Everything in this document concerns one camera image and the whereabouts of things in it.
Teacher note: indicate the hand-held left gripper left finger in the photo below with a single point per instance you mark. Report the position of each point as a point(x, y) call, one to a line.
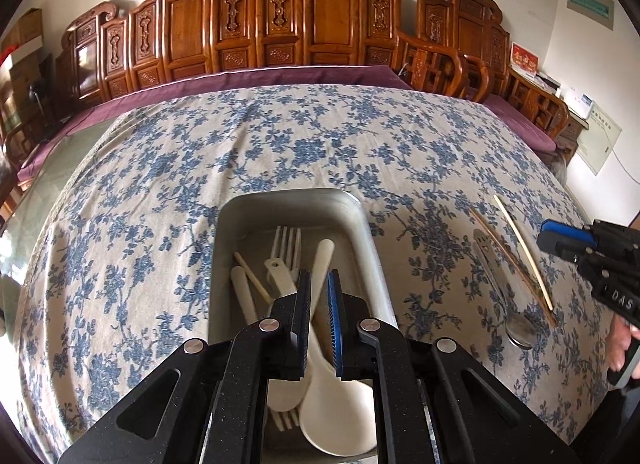
point(300, 324)

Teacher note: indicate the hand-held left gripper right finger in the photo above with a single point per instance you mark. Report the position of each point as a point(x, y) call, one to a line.
point(336, 324)

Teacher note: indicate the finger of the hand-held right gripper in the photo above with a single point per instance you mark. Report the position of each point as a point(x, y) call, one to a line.
point(557, 246)
point(570, 231)

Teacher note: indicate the light wooden chopstick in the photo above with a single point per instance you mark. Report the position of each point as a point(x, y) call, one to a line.
point(530, 266)
point(252, 276)

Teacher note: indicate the brown wooden chopstick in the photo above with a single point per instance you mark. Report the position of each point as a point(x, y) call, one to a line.
point(515, 269)

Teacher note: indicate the cream plastic spoon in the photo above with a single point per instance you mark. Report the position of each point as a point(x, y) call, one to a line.
point(280, 279)
point(335, 414)

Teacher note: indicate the metal fork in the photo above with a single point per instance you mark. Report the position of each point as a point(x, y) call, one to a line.
point(289, 249)

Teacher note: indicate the rectangular metal tray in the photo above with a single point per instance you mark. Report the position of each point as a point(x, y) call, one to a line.
point(370, 254)

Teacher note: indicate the metal spoon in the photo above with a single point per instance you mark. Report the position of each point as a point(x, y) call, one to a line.
point(520, 333)

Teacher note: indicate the person's right hand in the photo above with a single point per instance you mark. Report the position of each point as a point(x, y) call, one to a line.
point(619, 344)

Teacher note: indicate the wooden side table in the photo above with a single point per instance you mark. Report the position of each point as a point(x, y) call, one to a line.
point(570, 131)

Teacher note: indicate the purple armchair cushion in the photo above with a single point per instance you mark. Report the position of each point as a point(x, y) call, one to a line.
point(525, 128)

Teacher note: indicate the white desk device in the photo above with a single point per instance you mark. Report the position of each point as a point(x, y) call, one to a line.
point(579, 102)

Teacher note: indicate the blue floral tablecloth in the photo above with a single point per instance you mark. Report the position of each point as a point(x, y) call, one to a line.
point(150, 224)

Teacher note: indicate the carved wooden armchair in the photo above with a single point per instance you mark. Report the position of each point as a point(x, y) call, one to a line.
point(470, 28)

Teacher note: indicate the long purple sofa cushion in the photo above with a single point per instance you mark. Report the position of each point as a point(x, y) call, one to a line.
point(280, 77)

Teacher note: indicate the long carved wooden sofa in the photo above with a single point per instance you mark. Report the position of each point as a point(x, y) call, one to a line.
point(320, 8)

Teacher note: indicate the white box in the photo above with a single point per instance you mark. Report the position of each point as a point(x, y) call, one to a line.
point(25, 52)

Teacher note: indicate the brown cardboard box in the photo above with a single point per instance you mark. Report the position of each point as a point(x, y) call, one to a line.
point(30, 26)

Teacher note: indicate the grey wall panel box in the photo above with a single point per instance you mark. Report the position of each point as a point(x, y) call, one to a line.
point(590, 4)

